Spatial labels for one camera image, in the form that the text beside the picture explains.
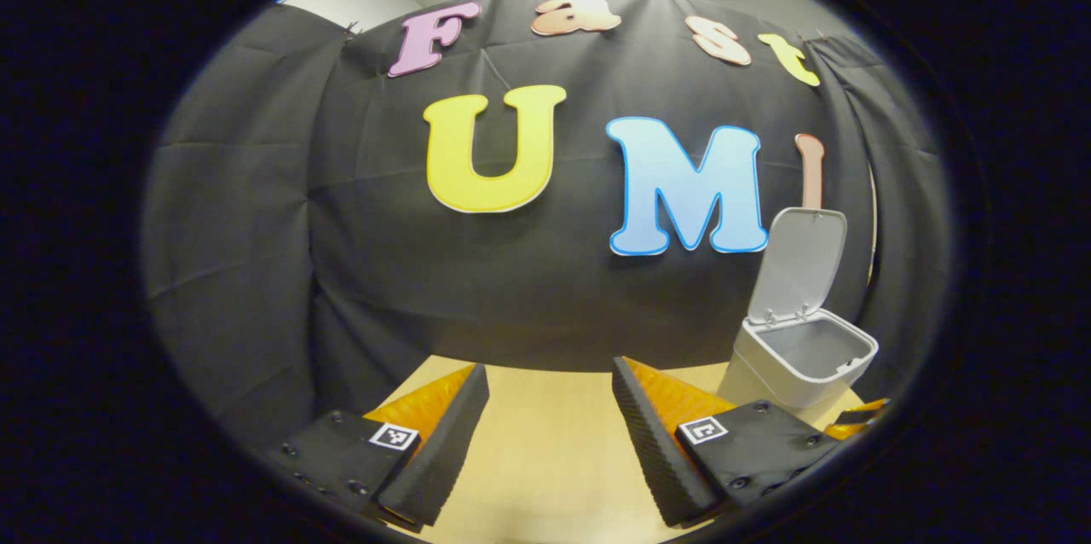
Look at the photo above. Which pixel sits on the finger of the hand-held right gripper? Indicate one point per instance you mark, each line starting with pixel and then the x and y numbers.
pixel 857 420

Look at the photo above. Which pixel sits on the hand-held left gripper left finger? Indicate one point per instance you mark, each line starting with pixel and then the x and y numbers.
pixel 443 450

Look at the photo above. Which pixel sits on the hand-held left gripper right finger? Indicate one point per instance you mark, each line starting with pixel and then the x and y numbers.
pixel 655 459

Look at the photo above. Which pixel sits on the white desktop garbage bin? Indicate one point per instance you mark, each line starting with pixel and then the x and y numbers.
pixel 801 356

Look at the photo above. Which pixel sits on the wooden desktop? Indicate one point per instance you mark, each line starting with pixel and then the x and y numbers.
pixel 545 459

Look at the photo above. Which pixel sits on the black backdrop cloth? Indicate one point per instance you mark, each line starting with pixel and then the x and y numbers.
pixel 256 228

